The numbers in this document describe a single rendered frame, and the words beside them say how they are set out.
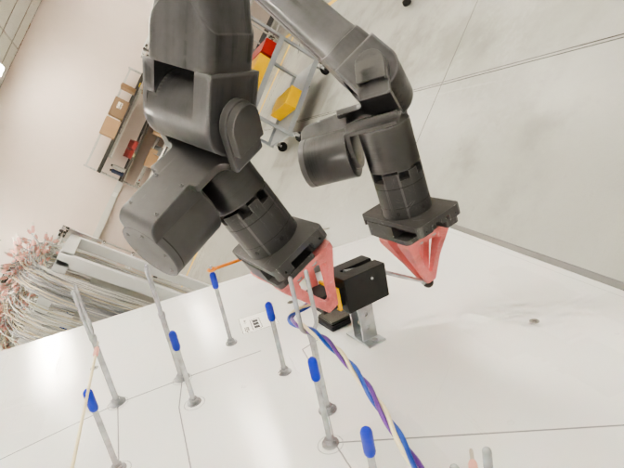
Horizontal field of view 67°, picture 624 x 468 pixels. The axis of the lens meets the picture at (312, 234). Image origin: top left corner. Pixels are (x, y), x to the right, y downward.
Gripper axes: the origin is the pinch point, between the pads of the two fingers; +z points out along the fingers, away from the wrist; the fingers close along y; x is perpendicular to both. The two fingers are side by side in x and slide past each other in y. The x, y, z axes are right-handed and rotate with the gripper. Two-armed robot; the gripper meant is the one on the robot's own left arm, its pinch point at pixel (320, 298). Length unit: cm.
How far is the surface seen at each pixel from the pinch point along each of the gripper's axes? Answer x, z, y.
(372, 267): 6.1, 0.7, 2.2
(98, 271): -19, 2, -76
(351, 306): 1.5, 2.1, 2.2
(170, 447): -20.3, -1.7, 1.1
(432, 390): -0.2, 7.8, 12.3
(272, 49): 205, 31, -380
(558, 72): 162, 69, -86
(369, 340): 1.1, 7.9, 1.3
